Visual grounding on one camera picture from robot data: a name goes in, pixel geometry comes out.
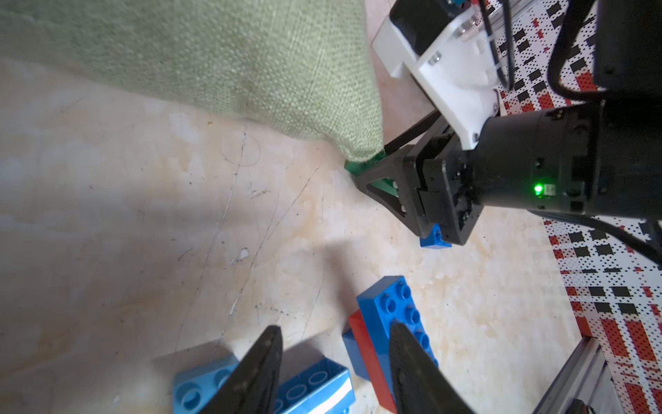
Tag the light blue 2x4 brick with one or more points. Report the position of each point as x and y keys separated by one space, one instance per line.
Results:
x=324 y=387

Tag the red 2x4 lego brick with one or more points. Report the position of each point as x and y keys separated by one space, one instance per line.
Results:
x=371 y=362

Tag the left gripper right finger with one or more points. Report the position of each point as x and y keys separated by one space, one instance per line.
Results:
x=418 y=385

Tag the light blue 2x2 brick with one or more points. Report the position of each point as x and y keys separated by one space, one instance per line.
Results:
x=193 y=389

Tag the blue 2x4 lego brick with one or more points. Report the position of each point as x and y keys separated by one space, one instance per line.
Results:
x=387 y=302

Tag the blue 2x2 brick upper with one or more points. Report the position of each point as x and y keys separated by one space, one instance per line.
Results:
x=434 y=240

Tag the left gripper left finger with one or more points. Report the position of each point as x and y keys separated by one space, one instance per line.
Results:
x=254 y=384

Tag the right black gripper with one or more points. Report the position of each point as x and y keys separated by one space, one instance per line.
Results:
x=594 y=159

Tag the small blue 2x2 brick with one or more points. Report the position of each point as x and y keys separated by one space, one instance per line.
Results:
x=354 y=354

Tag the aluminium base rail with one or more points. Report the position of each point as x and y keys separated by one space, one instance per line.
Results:
x=583 y=385

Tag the green square cushion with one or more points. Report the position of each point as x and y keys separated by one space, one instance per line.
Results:
x=300 y=67

